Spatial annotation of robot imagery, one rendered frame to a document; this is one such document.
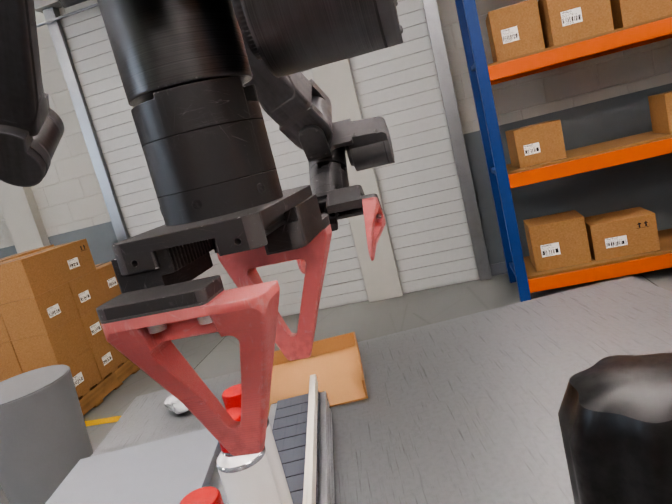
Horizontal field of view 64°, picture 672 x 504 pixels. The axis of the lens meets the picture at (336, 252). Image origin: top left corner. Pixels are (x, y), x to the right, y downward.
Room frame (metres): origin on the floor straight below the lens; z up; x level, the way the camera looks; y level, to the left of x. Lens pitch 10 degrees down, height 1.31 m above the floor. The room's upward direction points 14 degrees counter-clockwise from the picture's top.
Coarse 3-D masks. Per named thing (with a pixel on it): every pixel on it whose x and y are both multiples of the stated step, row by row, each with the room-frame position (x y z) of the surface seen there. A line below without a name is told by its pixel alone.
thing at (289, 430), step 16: (288, 400) 0.98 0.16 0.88; (304, 400) 0.96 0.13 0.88; (288, 416) 0.91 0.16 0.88; (304, 416) 0.89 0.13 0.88; (272, 432) 0.86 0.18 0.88; (288, 432) 0.85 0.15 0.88; (304, 432) 0.84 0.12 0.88; (288, 448) 0.80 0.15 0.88; (304, 448) 0.79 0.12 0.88; (288, 464) 0.75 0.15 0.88; (304, 464) 0.74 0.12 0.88; (288, 480) 0.71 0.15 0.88
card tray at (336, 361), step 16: (336, 336) 1.30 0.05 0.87; (352, 336) 1.30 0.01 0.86; (320, 352) 1.30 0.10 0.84; (336, 352) 1.29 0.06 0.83; (352, 352) 1.26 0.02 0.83; (288, 368) 1.26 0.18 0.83; (304, 368) 1.24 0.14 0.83; (320, 368) 1.21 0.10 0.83; (336, 368) 1.19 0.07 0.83; (352, 368) 1.16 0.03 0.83; (272, 384) 1.19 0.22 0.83; (288, 384) 1.16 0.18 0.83; (304, 384) 1.14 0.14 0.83; (320, 384) 1.12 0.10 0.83; (336, 384) 1.10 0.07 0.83; (352, 384) 1.08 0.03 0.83; (272, 400) 1.10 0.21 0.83; (336, 400) 1.02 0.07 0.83; (352, 400) 1.01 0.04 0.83
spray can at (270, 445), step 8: (240, 384) 0.59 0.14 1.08; (224, 392) 0.58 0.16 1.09; (232, 392) 0.57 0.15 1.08; (240, 392) 0.57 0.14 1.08; (224, 400) 0.57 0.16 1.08; (232, 400) 0.56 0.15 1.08; (240, 400) 0.56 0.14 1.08; (272, 440) 0.57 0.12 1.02; (272, 448) 0.57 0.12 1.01; (272, 456) 0.57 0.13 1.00; (272, 464) 0.56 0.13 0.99; (280, 464) 0.58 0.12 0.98; (272, 472) 0.56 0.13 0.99; (280, 472) 0.57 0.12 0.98; (280, 480) 0.57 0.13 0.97; (280, 488) 0.56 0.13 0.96; (288, 488) 0.58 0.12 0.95; (280, 496) 0.56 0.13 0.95; (288, 496) 0.57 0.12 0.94
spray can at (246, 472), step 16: (240, 416) 0.51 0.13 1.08; (224, 448) 0.50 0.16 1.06; (224, 464) 0.50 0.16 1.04; (240, 464) 0.49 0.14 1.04; (256, 464) 0.50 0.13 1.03; (224, 480) 0.50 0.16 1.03; (240, 480) 0.49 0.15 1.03; (256, 480) 0.50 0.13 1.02; (272, 480) 0.51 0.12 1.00; (240, 496) 0.49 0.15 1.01; (256, 496) 0.49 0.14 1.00; (272, 496) 0.51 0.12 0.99
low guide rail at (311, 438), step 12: (312, 384) 0.94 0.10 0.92; (312, 396) 0.89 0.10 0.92; (312, 408) 0.84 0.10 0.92; (312, 420) 0.80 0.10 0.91; (312, 432) 0.76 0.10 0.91; (312, 444) 0.73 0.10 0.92; (312, 456) 0.70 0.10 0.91; (312, 468) 0.67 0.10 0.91; (312, 480) 0.64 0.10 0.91; (312, 492) 0.62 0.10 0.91
